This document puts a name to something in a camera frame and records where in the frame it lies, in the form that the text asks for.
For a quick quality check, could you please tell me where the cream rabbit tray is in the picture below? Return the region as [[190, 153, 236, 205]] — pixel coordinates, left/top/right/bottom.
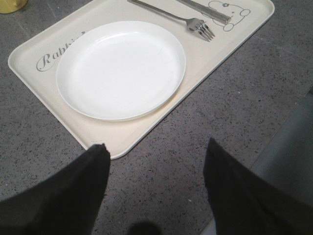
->
[[8, 0, 275, 159]]

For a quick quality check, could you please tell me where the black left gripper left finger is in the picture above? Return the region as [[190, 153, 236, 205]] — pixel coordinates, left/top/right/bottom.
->
[[0, 144, 110, 235]]

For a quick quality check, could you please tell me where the silver fork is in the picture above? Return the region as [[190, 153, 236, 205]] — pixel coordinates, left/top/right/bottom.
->
[[128, 0, 215, 42]]

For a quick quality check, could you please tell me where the yellow enamel mug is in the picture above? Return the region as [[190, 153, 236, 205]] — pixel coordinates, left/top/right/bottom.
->
[[0, 0, 28, 14]]

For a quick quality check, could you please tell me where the white round plate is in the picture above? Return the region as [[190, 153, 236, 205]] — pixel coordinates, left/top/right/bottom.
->
[[56, 21, 186, 121]]

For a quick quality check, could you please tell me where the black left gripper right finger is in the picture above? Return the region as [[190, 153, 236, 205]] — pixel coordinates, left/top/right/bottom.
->
[[203, 138, 313, 235]]

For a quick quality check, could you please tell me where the silver chopsticks pair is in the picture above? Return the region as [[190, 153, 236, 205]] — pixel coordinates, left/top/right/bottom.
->
[[178, 0, 231, 24]]

